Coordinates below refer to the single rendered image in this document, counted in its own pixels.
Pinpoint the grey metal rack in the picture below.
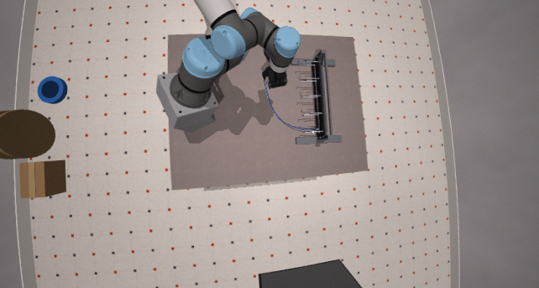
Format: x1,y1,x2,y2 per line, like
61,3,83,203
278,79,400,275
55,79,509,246
291,50,342,144

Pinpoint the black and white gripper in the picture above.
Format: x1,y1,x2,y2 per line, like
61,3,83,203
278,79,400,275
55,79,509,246
262,66,288,89

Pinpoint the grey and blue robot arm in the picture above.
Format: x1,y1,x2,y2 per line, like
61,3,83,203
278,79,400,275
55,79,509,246
170,0,301,108

